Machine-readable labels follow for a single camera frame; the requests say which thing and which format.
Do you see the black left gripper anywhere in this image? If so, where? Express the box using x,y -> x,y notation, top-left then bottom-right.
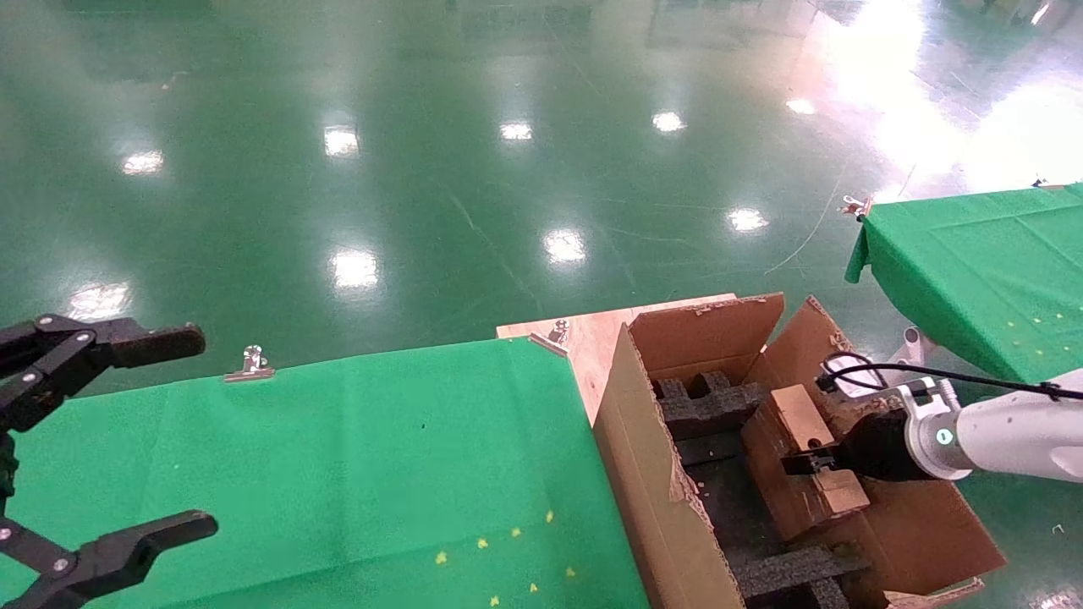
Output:
0,315 -> 219,609

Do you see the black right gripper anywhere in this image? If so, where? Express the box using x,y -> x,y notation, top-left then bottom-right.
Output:
780,409 -> 919,483

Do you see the small brown cardboard box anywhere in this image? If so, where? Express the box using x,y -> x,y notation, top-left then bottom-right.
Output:
742,383 -> 872,542

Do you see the large open cardboard carton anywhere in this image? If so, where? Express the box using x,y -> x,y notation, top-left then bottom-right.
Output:
592,292 -> 1008,609

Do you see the black foam insert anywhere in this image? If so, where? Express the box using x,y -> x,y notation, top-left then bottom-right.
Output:
732,546 -> 872,609
650,370 -> 771,441

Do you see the white table leg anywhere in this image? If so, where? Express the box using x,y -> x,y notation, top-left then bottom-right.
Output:
888,326 -> 936,373

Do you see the large green table cloth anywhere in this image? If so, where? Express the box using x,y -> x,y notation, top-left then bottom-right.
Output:
0,337 -> 652,609

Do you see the green cloth on side table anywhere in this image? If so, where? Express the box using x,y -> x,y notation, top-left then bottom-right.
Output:
846,182 -> 1083,386

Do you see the metal wrist camera box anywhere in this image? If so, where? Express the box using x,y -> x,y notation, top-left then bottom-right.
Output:
819,354 -> 889,400

